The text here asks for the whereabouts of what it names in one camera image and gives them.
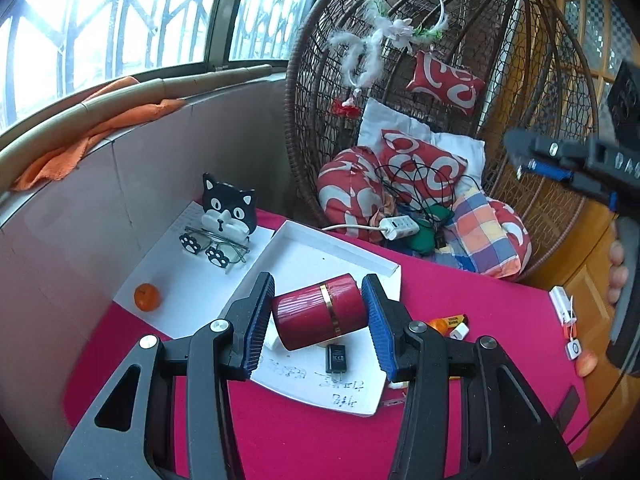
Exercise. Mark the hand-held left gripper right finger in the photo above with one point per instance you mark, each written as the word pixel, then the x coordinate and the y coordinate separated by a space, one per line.
pixel 377 320

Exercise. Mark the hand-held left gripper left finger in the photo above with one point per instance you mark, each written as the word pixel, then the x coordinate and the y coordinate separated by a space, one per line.
pixel 257 320

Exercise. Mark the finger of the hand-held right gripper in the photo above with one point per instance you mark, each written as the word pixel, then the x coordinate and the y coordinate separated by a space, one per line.
pixel 550 170
pixel 550 147

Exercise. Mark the red cylindrical tin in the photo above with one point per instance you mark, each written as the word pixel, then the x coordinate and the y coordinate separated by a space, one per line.
pixel 315 317

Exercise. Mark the white shallow tray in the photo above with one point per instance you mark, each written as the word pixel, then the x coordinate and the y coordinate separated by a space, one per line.
pixel 310 255

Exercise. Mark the person's right hand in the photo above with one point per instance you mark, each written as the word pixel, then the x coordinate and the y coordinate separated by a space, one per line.
pixel 619 272

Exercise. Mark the small white box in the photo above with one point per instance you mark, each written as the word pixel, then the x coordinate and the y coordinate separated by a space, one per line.
pixel 275 343

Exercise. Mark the black charger adapter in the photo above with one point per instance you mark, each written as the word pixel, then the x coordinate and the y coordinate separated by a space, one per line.
pixel 336 358

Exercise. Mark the orange lighter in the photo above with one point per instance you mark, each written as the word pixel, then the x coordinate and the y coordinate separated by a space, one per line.
pixel 442 322

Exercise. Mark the round red white pillow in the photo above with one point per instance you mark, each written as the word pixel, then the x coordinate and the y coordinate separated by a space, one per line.
pixel 517 240

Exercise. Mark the thin-framed eyeglasses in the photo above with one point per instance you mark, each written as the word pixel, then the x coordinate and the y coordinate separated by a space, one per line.
pixel 220 247

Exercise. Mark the small white plug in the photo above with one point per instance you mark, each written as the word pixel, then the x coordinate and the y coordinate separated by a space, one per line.
pixel 460 331

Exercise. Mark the plaid pillow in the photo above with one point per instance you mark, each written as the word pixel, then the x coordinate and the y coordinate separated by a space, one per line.
pixel 480 232

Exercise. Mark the green cloth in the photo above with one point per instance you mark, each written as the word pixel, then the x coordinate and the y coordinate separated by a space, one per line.
pixel 425 237

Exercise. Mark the white power strip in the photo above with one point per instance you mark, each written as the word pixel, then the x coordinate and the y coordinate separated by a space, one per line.
pixel 400 227

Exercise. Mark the white paper sheet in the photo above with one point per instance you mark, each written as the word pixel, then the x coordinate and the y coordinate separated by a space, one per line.
pixel 160 280

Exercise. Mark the small orange tangerine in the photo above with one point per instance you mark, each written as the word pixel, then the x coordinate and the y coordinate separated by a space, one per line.
pixel 147 297

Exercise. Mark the black cat glasses holder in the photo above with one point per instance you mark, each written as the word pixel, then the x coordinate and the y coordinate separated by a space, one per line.
pixel 227 207

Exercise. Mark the pink table cloth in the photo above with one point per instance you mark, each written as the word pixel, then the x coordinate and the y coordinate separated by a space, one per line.
pixel 300 435

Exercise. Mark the small red white pillow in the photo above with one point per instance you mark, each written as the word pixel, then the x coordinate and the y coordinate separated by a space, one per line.
pixel 445 82

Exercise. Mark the red white bolster pillow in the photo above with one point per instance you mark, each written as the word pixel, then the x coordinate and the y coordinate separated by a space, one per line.
pixel 350 192

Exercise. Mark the white flat box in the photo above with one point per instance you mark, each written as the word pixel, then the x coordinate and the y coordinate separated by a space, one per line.
pixel 561 302

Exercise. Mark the small white square device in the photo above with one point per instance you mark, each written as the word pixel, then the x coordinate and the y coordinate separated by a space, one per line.
pixel 575 350

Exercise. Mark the red apple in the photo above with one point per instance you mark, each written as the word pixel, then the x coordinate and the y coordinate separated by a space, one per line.
pixel 586 364

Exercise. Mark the white dreamcatcher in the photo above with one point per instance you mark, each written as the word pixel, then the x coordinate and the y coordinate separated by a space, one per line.
pixel 380 35

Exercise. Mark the black smartphone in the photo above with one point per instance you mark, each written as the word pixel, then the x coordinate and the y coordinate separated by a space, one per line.
pixel 567 407

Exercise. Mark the brown wicker hanging chair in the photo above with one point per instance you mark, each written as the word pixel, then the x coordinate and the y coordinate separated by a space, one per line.
pixel 310 110

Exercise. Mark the wooden cabinet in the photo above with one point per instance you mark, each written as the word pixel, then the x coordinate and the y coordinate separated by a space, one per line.
pixel 600 410

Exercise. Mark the orange cloth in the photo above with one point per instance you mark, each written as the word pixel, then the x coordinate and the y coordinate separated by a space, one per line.
pixel 75 150

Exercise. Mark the long cardboard tube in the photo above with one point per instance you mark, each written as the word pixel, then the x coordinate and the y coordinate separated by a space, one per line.
pixel 150 91

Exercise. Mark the window with metal grille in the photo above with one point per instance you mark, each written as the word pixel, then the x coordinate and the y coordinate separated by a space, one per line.
pixel 100 20

